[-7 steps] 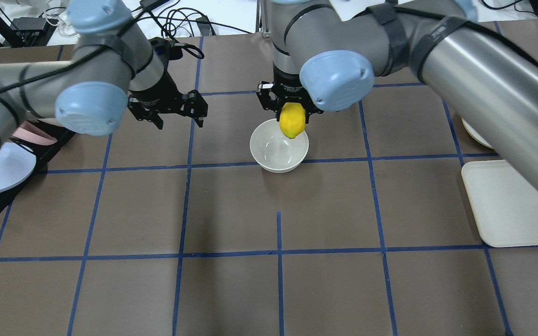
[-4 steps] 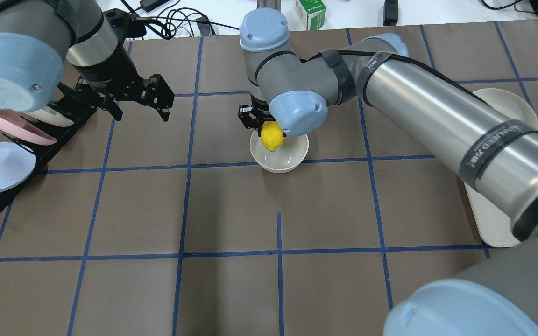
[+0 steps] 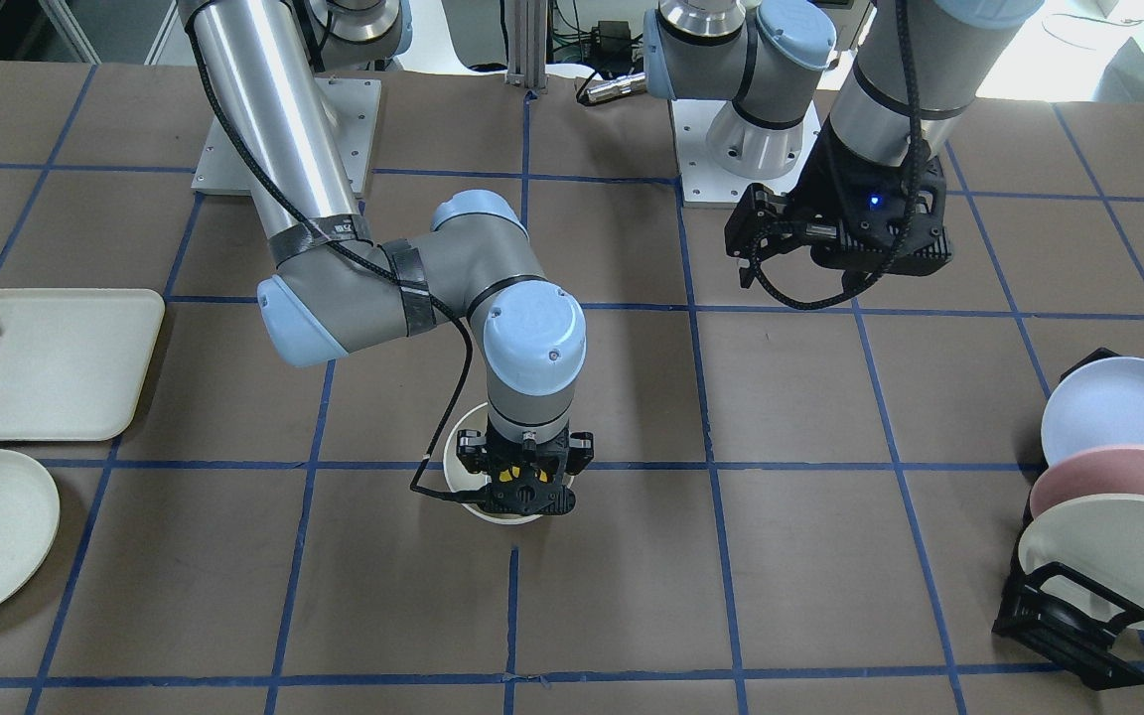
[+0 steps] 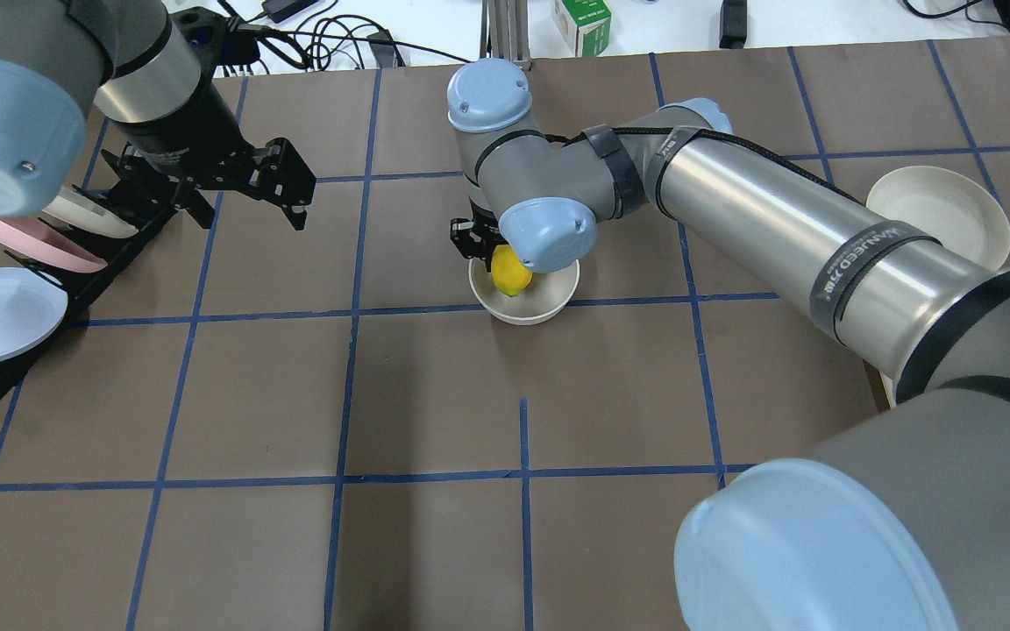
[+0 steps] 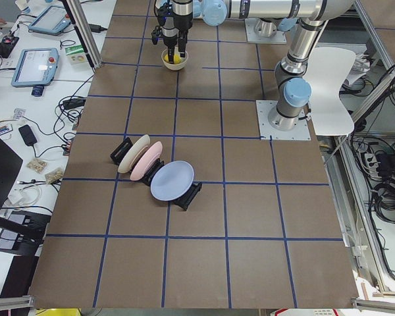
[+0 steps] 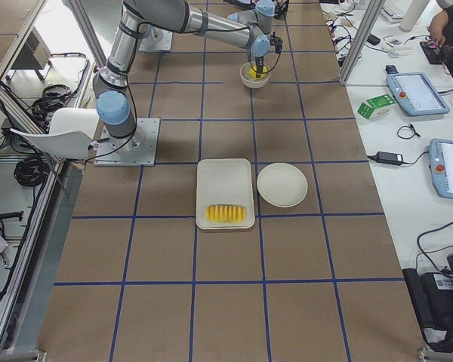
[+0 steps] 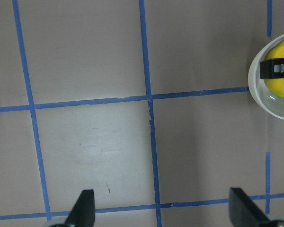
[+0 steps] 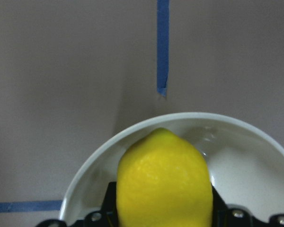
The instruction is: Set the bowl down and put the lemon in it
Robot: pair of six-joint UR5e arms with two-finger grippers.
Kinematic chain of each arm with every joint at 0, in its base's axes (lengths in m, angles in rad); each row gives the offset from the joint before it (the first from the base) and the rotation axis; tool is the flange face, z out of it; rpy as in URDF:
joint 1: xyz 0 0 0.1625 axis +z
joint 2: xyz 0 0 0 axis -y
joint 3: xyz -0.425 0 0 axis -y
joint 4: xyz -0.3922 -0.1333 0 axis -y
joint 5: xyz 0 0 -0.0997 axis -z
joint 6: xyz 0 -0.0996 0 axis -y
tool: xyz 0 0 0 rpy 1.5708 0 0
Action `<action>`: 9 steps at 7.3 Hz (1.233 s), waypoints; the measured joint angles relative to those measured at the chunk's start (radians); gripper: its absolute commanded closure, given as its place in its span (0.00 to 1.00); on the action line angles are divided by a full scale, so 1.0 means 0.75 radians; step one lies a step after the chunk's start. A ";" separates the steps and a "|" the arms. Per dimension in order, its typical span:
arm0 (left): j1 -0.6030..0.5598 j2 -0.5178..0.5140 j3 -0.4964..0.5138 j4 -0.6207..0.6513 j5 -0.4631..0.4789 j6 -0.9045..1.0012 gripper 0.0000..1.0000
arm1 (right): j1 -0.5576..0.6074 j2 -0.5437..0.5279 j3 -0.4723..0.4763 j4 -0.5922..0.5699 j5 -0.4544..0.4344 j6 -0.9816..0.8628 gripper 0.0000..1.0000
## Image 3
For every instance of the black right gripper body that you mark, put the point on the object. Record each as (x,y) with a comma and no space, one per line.
(474,455)

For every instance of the aluminium frame post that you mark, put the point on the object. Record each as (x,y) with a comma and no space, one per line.
(526,32)

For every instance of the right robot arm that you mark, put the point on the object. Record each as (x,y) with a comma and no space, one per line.
(337,290)

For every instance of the light blue plate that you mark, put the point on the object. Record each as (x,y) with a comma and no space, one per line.
(1101,403)

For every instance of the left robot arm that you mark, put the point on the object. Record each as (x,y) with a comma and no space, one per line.
(915,74)

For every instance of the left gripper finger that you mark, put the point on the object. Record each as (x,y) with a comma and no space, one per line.
(787,271)
(767,222)

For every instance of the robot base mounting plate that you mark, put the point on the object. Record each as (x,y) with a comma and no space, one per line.
(705,184)

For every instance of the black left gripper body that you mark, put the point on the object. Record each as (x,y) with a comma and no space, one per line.
(823,189)

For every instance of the black dish rack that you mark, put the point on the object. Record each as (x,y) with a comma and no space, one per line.
(1062,632)

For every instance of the white rectangular tray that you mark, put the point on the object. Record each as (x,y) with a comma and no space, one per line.
(73,361)

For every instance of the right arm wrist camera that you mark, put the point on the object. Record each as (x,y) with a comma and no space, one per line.
(537,493)

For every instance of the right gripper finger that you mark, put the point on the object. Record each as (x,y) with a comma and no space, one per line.
(473,451)
(580,452)

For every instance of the white ceramic bowl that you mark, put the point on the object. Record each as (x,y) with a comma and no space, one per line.
(466,489)

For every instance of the pink plate in rack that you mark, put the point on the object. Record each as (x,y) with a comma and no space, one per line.
(1114,469)

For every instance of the cream plate in rack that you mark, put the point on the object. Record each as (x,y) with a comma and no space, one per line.
(1098,536)

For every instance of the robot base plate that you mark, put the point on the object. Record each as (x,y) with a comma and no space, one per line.
(351,107)

